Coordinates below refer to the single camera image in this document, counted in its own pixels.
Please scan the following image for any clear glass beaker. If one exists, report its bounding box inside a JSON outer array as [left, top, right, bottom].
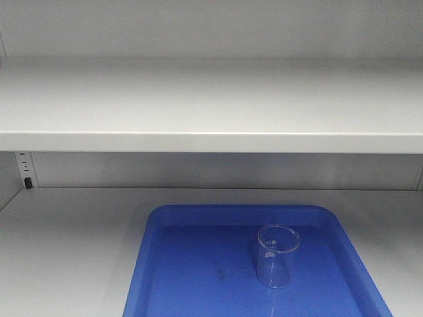
[[256, 224, 300, 289]]

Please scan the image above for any black shelf clip left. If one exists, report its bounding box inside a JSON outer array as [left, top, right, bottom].
[[24, 177, 33, 190]]

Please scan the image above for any upper grey cabinet shelf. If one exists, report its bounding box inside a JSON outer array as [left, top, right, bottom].
[[1, 58, 422, 154]]

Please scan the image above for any blue plastic tray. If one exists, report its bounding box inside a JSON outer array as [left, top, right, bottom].
[[124, 205, 390, 316]]

